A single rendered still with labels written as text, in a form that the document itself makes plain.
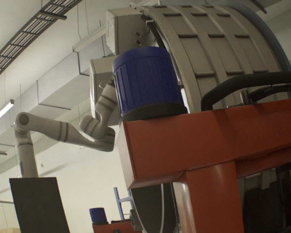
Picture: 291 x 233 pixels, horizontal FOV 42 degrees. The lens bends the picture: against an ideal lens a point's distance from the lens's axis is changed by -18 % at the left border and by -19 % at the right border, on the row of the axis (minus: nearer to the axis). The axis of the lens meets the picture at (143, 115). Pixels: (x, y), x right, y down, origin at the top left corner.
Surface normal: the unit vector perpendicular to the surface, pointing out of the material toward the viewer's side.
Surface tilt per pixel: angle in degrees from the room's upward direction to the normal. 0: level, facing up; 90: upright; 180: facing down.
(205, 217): 90
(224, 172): 90
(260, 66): 81
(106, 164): 90
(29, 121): 98
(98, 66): 55
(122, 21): 132
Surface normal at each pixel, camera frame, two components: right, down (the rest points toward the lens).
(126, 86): -0.69, -0.10
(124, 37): 0.24, 0.37
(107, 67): 0.01, -0.82
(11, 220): 0.73, -0.35
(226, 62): 0.11, -0.52
